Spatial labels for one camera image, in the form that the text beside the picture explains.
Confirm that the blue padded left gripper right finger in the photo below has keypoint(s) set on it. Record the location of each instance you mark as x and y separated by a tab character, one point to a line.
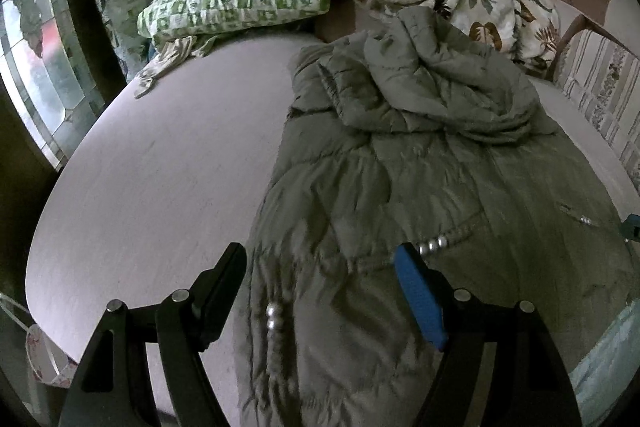
506	351

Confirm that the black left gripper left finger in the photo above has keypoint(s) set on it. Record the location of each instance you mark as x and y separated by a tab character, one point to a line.
112	385

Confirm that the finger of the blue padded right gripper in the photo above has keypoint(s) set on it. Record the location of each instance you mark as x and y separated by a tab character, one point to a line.
630	228

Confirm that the olive green puffer jacket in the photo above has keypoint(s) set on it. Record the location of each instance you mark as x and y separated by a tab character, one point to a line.
418	134

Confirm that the white floral bag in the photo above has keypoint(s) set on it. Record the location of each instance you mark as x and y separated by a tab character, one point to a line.
48	362

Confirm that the striped floral cushion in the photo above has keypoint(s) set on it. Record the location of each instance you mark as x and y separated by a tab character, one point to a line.
601	77

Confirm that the pink bed mattress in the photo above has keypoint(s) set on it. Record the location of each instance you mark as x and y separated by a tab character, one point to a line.
159	188

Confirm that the brown wooden headboard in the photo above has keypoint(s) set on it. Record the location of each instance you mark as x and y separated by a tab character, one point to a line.
575	16

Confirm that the stained glass window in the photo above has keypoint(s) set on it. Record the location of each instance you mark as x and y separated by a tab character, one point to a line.
47	76

